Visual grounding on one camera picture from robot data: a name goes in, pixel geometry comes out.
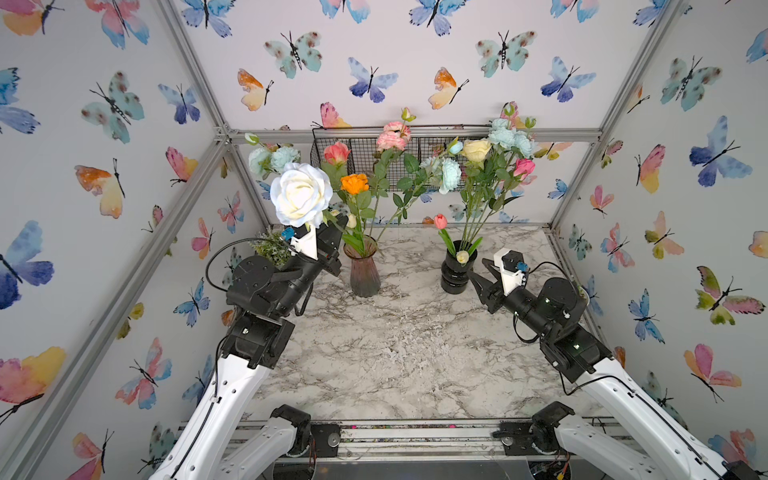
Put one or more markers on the magenta rose flower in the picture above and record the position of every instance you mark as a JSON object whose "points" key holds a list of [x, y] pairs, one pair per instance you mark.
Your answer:
{"points": [[523, 168]]}

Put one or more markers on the yellow rose flower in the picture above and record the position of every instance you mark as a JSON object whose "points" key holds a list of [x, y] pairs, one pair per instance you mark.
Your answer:
{"points": [[476, 151]]}

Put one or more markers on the pink rose flower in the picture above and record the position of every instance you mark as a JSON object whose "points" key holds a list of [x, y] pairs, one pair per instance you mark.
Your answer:
{"points": [[337, 153]]}

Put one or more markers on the orange flower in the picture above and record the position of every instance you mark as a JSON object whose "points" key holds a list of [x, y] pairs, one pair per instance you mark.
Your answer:
{"points": [[355, 184]]}

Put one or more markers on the green artificial bush plant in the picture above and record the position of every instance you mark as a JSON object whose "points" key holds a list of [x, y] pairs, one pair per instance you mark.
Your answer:
{"points": [[273, 247]]}

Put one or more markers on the light blue flower bunch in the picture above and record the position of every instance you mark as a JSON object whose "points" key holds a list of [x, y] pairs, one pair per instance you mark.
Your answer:
{"points": [[502, 133]]}

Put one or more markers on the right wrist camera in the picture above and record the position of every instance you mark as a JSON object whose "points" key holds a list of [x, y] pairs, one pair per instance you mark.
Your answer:
{"points": [[512, 269]]}

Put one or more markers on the pink peony flower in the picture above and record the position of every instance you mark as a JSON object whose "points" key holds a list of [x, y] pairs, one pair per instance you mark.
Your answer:
{"points": [[395, 135]]}

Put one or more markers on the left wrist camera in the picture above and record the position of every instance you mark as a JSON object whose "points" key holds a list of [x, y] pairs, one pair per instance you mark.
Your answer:
{"points": [[304, 241]]}

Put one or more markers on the black ribbed vase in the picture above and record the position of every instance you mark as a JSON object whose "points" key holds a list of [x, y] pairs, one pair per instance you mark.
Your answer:
{"points": [[454, 274]]}

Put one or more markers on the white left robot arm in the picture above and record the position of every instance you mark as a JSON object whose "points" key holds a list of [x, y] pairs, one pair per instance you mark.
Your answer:
{"points": [[263, 297]]}

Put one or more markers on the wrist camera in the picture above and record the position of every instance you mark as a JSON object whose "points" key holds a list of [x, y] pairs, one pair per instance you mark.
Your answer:
{"points": [[304, 241], [512, 269]]}

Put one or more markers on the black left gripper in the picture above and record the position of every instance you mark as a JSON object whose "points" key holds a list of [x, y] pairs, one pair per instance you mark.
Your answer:
{"points": [[326, 249]]}

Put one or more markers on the white rose flower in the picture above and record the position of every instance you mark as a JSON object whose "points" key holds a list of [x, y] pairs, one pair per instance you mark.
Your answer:
{"points": [[300, 195]]}

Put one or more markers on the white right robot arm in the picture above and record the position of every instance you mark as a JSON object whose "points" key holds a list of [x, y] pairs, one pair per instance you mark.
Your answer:
{"points": [[666, 449]]}

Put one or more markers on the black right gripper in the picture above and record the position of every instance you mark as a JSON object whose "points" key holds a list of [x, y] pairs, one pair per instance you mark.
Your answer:
{"points": [[494, 294]]}

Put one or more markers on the red tulip flower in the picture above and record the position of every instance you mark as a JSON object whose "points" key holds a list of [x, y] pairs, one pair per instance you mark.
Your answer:
{"points": [[440, 222]]}

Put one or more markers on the light blue flower stem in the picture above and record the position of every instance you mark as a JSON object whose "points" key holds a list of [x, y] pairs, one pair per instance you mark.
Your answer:
{"points": [[266, 159], [439, 172]]}

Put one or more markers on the pink ribbed glass vase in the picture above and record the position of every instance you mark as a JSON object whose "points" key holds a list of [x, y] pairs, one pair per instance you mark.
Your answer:
{"points": [[364, 277]]}

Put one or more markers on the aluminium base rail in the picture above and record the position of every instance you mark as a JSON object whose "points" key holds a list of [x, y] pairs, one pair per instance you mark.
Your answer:
{"points": [[369, 440]]}

